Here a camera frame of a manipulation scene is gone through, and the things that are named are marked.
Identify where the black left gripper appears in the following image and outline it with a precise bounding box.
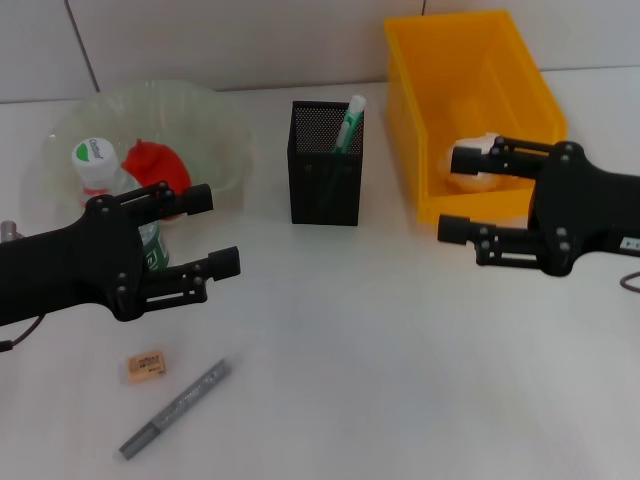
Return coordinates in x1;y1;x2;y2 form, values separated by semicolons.
0;182;242;322

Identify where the small beige eraser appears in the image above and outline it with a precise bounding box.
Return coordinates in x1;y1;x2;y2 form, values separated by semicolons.
125;351;166;386

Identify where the black mesh pen holder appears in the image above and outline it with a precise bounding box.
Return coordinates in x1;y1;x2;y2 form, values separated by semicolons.
287;100;365;227

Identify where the green glass fruit plate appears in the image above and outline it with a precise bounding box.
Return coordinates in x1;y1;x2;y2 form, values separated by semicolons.
42;79;254;211

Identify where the green utility knife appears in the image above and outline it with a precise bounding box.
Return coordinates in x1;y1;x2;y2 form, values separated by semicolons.
322;94;367;204

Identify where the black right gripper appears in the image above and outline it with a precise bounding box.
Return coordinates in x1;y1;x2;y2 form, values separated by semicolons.
437;135;640;278

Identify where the clear plastic water bottle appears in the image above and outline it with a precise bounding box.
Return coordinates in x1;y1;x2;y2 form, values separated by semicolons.
71;137;171;275

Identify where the white paper ball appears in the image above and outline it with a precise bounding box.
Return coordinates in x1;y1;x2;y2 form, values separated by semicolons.
438;131;501;195

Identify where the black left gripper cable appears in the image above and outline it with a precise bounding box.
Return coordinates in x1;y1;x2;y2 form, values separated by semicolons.
0;312;42;354

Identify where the yellow plastic bin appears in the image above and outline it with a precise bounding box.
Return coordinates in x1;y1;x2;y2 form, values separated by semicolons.
383;9;569;226

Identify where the grey marker pen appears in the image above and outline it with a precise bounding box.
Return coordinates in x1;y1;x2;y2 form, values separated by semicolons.
118;357;234;461

